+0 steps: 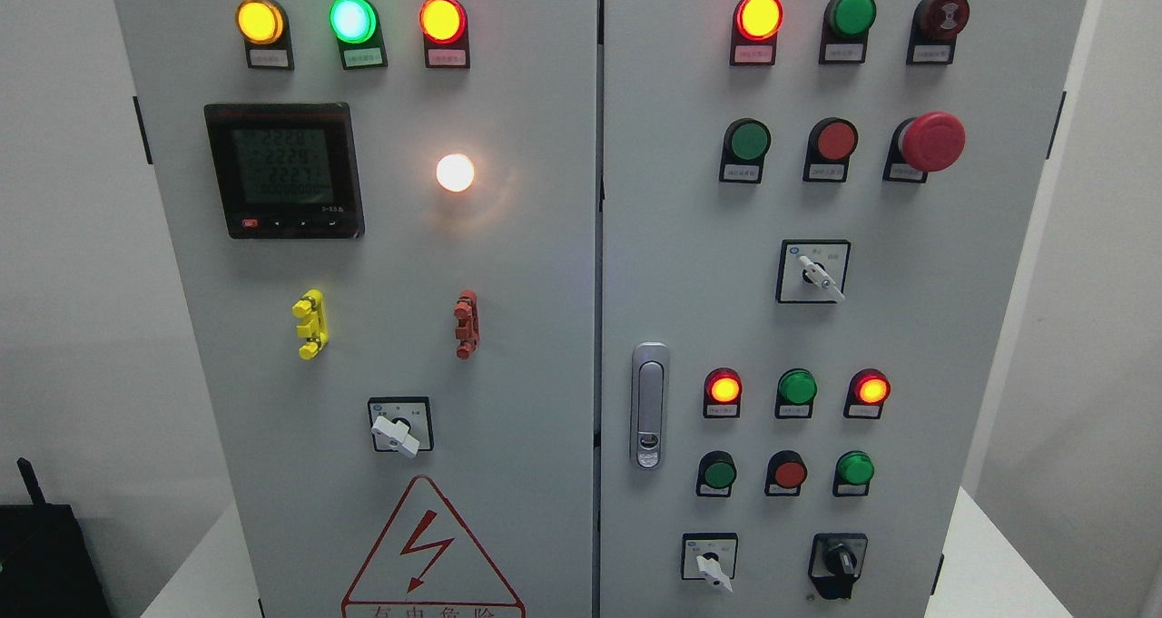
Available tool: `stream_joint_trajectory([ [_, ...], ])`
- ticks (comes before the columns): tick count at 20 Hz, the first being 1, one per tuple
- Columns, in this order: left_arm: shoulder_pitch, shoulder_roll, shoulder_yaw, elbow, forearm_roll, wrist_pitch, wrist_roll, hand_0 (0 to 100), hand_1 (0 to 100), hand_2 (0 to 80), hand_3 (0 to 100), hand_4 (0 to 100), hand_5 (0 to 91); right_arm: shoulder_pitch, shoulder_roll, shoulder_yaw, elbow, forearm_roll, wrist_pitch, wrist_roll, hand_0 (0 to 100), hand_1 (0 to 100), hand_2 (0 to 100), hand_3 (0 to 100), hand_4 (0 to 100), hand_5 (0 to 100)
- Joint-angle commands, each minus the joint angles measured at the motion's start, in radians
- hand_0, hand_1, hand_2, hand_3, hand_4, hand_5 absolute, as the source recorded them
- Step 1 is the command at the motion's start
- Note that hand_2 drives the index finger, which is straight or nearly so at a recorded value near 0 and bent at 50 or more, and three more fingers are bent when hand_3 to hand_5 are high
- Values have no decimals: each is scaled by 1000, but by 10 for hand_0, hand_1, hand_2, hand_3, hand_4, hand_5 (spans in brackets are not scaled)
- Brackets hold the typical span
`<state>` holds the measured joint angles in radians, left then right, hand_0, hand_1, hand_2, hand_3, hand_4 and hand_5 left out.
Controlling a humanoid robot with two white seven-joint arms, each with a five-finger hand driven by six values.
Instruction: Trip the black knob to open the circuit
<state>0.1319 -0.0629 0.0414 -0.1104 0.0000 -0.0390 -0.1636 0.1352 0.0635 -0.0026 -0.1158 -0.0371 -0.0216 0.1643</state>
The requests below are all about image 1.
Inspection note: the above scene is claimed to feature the red lit indicator lower left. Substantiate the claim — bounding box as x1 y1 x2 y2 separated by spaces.
703 368 743 418

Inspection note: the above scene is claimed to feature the left grey cabinet door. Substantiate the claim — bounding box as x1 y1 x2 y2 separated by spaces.
114 0 598 617

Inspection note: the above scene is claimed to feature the red push button upper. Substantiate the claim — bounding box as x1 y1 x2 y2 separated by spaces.
802 117 859 182

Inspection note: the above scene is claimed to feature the dark red buzzer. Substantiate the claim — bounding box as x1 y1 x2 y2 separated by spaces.
906 0 970 65

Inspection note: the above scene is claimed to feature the red lit indicator left door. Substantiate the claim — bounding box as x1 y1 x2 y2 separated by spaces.
419 0 469 69

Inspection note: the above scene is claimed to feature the green indicator bottom right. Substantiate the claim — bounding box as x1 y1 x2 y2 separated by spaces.
832 451 876 497

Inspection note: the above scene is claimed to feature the green push button lower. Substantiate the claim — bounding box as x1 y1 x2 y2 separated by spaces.
694 451 738 497

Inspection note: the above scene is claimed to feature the red lit indicator lower right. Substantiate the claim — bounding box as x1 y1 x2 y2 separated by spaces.
842 368 891 419

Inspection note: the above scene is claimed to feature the black knob selector switch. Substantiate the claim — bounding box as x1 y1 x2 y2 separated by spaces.
808 533 869 601

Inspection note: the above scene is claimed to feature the white lit indicator lamp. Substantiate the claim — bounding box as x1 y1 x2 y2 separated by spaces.
435 153 476 193

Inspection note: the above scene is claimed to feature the red terminal block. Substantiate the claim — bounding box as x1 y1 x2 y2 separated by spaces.
453 289 480 360

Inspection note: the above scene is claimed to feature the silver door handle lock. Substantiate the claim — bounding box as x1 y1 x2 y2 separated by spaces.
630 342 670 470

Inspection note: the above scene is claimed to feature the red lit indicator top right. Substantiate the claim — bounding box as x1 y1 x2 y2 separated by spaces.
730 0 784 67

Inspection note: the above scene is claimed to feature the white lever selector switch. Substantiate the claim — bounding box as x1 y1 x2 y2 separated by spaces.
776 240 852 304
681 532 739 592

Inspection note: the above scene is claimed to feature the red lit indicator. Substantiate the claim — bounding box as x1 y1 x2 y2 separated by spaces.
730 0 784 67
703 368 743 418
842 368 891 419

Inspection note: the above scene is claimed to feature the red push button lower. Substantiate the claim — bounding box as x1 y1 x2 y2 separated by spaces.
763 451 809 495

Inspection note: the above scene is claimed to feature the white lever selector switch lower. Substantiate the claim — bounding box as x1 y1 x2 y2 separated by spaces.
681 532 739 592

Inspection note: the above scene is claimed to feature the white lever selector switch upper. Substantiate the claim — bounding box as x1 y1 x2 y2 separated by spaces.
776 240 852 304

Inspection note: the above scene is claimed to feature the red high voltage warning sticker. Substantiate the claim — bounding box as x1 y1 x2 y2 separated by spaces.
340 475 526 617

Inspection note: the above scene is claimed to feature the red emergency stop mushroom button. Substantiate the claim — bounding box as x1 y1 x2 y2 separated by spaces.
882 112 966 184

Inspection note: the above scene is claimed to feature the right grey cabinet door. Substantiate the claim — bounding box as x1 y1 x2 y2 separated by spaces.
598 0 1086 617

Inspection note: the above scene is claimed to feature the green push button upper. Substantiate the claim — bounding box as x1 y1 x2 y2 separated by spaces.
718 117 772 184

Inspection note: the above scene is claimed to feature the yellow indicator light top left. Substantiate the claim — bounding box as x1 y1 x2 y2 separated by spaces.
235 0 294 71

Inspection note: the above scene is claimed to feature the red push button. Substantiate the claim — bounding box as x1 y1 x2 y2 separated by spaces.
802 117 859 182
763 451 809 495

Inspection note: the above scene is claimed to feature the green push button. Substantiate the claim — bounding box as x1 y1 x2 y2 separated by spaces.
718 117 772 184
694 451 738 497

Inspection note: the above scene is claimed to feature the yellow terminal block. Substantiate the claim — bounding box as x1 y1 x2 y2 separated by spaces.
291 289 330 360

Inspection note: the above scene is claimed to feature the white selector switch left door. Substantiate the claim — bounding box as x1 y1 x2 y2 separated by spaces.
367 397 433 458

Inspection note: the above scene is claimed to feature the grey cabinet door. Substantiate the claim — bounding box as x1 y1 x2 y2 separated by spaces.
598 0 1086 617
114 0 598 617

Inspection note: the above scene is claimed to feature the green lit indicator light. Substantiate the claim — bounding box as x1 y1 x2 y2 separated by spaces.
329 0 389 71

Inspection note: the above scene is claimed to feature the green indicator top right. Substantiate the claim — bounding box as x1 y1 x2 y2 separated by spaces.
818 0 877 65

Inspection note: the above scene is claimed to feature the green indicator lower middle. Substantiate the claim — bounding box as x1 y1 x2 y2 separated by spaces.
773 368 818 419

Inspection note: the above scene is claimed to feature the black digital power meter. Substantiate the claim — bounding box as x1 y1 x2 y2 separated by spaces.
205 102 364 240

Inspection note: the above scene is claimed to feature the black device with antenna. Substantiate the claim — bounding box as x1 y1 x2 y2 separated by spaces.
1 457 112 617

